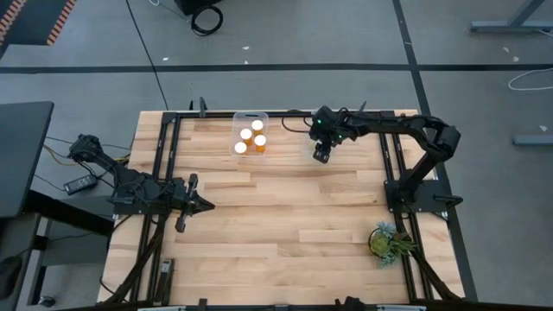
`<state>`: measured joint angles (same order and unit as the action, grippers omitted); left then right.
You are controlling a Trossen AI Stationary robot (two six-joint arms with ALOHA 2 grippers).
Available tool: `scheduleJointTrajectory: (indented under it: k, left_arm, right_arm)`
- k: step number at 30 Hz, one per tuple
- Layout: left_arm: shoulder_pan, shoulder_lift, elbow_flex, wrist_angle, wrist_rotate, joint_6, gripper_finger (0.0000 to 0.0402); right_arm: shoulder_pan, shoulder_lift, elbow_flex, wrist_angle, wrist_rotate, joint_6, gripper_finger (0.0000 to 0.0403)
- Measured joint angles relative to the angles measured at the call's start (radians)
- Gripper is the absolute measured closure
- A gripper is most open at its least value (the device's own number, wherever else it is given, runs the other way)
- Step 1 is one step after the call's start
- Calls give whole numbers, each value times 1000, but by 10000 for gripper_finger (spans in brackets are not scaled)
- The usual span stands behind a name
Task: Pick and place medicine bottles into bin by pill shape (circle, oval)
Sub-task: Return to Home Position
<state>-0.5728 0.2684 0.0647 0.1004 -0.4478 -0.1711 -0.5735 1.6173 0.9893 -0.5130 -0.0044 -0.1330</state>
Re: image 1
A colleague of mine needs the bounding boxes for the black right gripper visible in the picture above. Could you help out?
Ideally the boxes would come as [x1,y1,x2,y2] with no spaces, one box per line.
[308,105,346,165]

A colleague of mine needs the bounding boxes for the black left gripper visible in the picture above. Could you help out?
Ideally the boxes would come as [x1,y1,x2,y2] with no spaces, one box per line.
[169,173,216,234]

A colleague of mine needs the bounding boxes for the clear plastic bin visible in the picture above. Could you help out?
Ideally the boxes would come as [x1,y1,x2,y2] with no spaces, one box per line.
[228,111,270,159]
[301,106,340,159]

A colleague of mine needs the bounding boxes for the black flat device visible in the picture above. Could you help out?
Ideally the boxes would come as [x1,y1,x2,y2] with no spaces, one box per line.
[155,257,176,303]

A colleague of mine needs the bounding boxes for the potted green succulent plant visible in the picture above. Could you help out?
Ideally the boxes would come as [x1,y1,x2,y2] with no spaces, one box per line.
[367,221,418,269]

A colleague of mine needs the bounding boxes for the black power adapter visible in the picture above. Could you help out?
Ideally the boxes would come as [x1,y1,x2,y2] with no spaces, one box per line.
[63,174,99,195]

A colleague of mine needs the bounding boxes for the dark grey desk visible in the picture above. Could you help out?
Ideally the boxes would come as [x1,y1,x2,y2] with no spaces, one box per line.
[0,101,55,219]

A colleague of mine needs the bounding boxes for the black box on floor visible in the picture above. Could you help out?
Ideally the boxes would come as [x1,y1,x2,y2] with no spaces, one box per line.
[174,0,224,16]

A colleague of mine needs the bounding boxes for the grey metal table foot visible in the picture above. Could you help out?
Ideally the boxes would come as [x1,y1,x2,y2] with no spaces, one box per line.
[512,135,553,147]

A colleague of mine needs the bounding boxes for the grey metal table base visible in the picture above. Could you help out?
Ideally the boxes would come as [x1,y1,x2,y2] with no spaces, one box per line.
[469,0,553,35]

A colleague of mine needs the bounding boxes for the black mat orange striped edges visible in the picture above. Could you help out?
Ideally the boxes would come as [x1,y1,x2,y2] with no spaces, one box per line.
[0,0,78,47]

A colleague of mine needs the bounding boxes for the black aluminium table frame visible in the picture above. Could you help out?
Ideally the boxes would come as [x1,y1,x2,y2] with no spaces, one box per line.
[129,110,433,311]

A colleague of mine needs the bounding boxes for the coiled black cable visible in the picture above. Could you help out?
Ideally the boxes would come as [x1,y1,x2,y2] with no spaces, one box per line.
[190,4,225,37]

